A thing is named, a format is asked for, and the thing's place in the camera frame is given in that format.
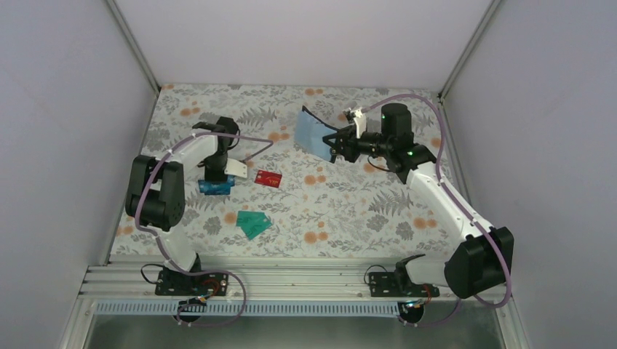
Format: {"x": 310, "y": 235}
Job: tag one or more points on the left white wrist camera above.
{"x": 236, "y": 168}

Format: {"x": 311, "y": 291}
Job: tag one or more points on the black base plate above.
{"x": 171, "y": 283}
{"x": 386, "y": 284}

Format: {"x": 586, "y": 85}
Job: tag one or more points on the black leather card holder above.
{"x": 309, "y": 133}

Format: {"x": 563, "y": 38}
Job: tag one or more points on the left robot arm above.
{"x": 156, "y": 192}

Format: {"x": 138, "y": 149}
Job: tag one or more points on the red credit card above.
{"x": 266, "y": 178}

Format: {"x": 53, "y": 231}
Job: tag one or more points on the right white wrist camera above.
{"x": 358, "y": 119}

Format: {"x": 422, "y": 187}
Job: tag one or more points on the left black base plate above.
{"x": 171, "y": 283}

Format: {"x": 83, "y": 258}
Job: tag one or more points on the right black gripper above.
{"x": 348, "y": 146}

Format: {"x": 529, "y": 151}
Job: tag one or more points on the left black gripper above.
{"x": 209, "y": 176}

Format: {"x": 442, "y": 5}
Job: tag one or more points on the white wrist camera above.
{"x": 236, "y": 168}
{"x": 358, "y": 119}

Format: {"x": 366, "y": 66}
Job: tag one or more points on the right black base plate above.
{"x": 386, "y": 284}

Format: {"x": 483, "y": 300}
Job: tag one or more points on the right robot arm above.
{"x": 482, "y": 254}

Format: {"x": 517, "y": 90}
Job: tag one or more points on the floral table mat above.
{"x": 320, "y": 209}

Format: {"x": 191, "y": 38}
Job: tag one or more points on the aluminium mounting rail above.
{"x": 264, "y": 279}

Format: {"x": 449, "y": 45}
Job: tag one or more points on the slotted cable duct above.
{"x": 251, "y": 308}

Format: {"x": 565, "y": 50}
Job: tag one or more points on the teal credit card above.
{"x": 256, "y": 225}
{"x": 243, "y": 216}

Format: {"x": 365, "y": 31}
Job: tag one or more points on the blue credit card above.
{"x": 230, "y": 180}
{"x": 215, "y": 188}

